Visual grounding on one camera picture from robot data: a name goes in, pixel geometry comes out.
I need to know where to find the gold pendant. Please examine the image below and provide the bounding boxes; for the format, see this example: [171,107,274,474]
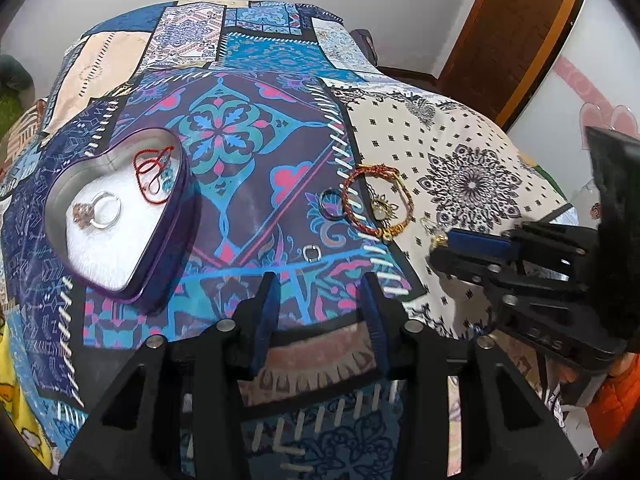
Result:
[372,195,402,222]

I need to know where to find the yellow printed cloth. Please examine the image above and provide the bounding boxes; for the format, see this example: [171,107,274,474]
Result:
[0,327,63,476]

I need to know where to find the gold earring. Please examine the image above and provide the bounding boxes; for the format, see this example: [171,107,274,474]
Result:
[421,219,450,250]

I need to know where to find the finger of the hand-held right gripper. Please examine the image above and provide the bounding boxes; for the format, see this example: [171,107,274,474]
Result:
[429,247,591,313]
[446,221,601,273]

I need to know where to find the brown wooden door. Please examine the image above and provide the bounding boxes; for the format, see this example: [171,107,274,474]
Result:
[439,0,588,131]

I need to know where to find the red and gold braided bracelet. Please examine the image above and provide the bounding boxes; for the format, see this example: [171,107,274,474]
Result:
[342,165,414,244]

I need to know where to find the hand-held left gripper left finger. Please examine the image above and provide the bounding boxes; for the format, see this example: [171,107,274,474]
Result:
[59,272,282,480]

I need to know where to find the dark metal ring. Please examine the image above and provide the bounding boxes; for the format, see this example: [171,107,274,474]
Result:
[319,188,347,221]

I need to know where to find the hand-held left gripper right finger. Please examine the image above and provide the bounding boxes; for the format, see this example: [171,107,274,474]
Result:
[360,272,586,480]

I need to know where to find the heart-shaped purple tin box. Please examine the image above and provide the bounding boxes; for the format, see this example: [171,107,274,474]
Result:
[44,127,201,315]

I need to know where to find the patchwork printed blanket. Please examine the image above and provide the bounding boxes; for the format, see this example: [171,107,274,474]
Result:
[0,0,581,480]

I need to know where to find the red string bracelet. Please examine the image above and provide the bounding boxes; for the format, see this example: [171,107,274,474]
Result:
[133,146,177,207]

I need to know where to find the green cloth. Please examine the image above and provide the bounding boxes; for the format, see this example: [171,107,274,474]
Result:
[0,54,37,141]

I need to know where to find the silver ring with gem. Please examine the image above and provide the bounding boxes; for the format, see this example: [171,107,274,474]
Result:
[71,192,122,230]

